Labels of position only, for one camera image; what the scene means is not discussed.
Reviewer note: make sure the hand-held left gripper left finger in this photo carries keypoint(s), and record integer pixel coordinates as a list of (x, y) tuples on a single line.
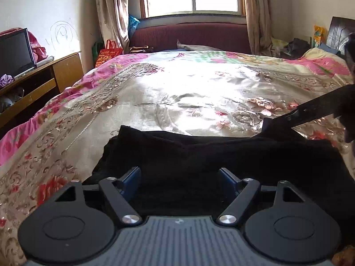
[(131, 178)]

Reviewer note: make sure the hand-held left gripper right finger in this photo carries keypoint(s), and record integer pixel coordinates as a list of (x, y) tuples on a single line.
[(228, 180)]

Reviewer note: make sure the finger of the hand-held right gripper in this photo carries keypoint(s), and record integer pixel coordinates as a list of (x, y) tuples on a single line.
[(313, 108)]

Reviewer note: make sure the black pants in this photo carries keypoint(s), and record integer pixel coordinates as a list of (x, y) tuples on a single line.
[(194, 158)]

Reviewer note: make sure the blue cloth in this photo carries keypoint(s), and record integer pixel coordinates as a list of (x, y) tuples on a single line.
[(331, 50)]

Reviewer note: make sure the pile of dark clothes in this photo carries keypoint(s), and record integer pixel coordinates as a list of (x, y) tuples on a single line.
[(298, 47)]

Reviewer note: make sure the white crumpled bags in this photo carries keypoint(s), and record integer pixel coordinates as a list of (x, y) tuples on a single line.
[(278, 45)]

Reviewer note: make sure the yellow packet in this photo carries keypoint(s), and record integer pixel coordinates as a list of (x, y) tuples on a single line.
[(318, 34)]

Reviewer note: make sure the dark wooden headboard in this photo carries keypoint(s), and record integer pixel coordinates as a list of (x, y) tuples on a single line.
[(337, 30)]

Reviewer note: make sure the floral satin bedspread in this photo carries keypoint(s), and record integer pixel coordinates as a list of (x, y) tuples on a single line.
[(166, 94)]

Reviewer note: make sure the beige patterned curtain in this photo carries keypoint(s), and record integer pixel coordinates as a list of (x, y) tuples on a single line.
[(258, 13), (111, 11)]

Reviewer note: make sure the red gift bag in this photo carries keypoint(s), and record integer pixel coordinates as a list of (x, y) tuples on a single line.
[(109, 55)]

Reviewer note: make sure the wooden cabinet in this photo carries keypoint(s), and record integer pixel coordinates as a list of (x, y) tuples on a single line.
[(66, 69)]

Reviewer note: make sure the brown handbag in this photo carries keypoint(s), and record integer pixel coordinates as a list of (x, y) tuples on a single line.
[(141, 50)]

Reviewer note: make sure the green bag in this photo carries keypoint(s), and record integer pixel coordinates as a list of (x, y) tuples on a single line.
[(97, 51)]

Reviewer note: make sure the grey crumpled cloth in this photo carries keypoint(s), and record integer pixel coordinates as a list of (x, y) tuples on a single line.
[(194, 47)]

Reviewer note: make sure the maroon upholstered sofa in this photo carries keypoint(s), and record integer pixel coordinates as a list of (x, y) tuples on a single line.
[(194, 34)]

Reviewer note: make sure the grey cloth bundle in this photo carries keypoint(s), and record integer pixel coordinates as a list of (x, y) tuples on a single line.
[(11, 98)]

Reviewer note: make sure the white rolled paper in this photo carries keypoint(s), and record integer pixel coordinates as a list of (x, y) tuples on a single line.
[(45, 61)]

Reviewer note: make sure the blue plastic bag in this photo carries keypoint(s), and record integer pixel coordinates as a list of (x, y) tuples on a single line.
[(133, 23)]

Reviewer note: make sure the purple cloth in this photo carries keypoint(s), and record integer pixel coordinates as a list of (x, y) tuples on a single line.
[(6, 81)]

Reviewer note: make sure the pink cloth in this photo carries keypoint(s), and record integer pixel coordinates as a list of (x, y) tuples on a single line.
[(37, 48)]

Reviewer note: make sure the black flat screen monitor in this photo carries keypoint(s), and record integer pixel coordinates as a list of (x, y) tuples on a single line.
[(15, 52)]

